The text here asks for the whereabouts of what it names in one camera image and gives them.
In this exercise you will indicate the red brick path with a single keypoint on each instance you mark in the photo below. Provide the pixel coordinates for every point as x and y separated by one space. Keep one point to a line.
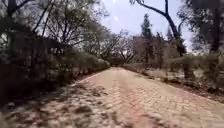
126 96

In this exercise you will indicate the tall conifer tree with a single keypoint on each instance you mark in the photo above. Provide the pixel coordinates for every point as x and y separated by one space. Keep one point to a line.
146 33

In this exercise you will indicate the row of trees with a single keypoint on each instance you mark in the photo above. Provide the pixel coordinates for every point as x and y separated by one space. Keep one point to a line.
63 23

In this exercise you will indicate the leaning dark tree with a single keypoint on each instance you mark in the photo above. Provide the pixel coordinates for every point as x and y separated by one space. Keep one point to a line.
173 30

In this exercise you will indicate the green hedge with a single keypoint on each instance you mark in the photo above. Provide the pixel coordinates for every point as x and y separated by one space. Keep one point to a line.
40 71

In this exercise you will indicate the row of low bushes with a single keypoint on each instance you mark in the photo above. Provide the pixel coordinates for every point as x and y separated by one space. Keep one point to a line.
186 65

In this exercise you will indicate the dark tree trunk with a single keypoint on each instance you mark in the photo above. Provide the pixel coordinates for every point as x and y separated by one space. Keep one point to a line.
216 30

